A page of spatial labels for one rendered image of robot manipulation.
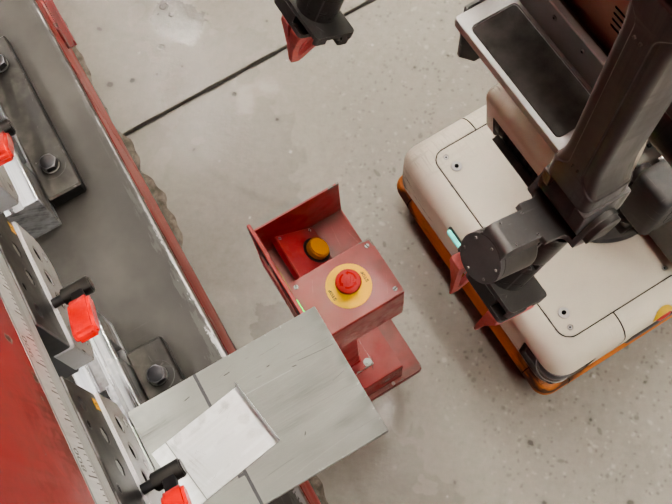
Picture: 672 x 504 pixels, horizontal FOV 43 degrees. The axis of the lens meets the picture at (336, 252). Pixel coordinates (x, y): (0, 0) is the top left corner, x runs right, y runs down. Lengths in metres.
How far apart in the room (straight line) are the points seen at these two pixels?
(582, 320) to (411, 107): 0.79
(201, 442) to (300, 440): 0.12
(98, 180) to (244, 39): 1.20
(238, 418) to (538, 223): 0.43
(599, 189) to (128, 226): 0.72
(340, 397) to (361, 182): 1.24
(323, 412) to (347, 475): 1.00
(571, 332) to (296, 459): 0.94
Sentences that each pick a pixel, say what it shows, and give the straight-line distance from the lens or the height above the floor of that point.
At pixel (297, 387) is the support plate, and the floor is 1.00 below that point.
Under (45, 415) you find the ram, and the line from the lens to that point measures 0.66.
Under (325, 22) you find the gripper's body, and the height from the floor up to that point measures 1.08.
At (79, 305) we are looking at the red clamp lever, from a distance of 0.82.
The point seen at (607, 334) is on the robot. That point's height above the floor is 0.27.
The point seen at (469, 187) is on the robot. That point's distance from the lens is 1.93.
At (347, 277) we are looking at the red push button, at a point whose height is 0.81.
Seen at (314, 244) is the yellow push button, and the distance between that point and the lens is 1.39.
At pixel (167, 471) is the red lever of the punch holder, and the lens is 0.80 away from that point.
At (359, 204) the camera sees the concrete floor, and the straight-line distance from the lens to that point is 2.21.
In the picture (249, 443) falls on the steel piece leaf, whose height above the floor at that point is 1.00.
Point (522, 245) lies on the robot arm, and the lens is 0.88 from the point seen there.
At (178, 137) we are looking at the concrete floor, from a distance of 2.35.
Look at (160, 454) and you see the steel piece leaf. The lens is 1.07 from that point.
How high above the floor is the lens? 2.04
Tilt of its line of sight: 70 degrees down
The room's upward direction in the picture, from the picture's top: 8 degrees counter-clockwise
